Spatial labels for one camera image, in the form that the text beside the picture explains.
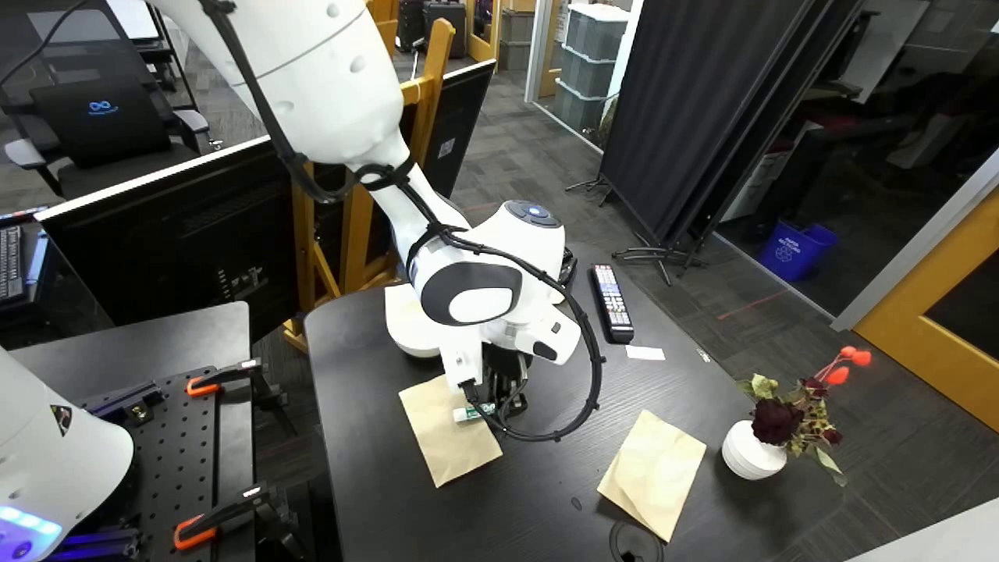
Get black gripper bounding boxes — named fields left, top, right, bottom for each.
left=454, top=346, right=536, bottom=432

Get brown paper napkin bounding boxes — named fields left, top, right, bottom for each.
left=594, top=406, right=712, bottom=547
left=397, top=371, right=505, bottom=490

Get black rounded table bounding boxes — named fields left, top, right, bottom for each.
left=298, top=241, right=907, bottom=562

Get long black remote control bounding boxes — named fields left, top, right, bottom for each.
left=586, top=264, right=638, bottom=346

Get wooden chair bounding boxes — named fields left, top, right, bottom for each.
left=277, top=13, right=463, bottom=356

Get small white vase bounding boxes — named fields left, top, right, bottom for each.
left=719, top=417, right=791, bottom=483

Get orange black clamp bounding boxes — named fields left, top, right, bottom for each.
left=167, top=483, right=275, bottom=555
left=182, top=356, right=265, bottom=406

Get dark red flower bunch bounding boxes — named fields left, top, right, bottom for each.
left=745, top=345, right=877, bottom=490

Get blue bin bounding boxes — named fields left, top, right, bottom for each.
left=755, top=220, right=841, bottom=289

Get grey storage drawers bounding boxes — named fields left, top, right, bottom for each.
left=547, top=0, right=632, bottom=139

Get black curtain panel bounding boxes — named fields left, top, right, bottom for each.
left=598, top=0, right=866, bottom=250

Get black office desk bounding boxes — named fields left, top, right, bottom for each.
left=31, top=55, right=498, bottom=330

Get yellow wooden door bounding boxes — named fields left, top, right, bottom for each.
left=852, top=187, right=999, bottom=436

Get black laptop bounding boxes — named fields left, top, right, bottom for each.
left=26, top=77, right=176, bottom=163

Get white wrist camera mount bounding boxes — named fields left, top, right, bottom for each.
left=521, top=308, right=584, bottom=368

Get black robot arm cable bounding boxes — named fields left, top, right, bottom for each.
left=198, top=0, right=608, bottom=448

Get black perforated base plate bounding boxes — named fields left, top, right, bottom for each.
left=79, top=367, right=271, bottom=562

